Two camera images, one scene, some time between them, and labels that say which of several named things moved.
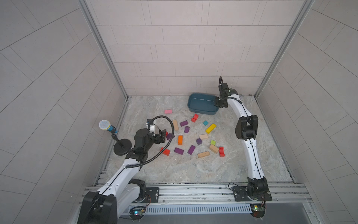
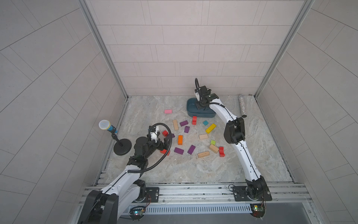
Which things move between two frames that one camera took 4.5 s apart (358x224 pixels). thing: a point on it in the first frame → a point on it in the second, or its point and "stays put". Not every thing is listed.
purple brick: [191, 150] stays put
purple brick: [178, 150] stays put
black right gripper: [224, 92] → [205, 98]
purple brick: [183, 123] stays put
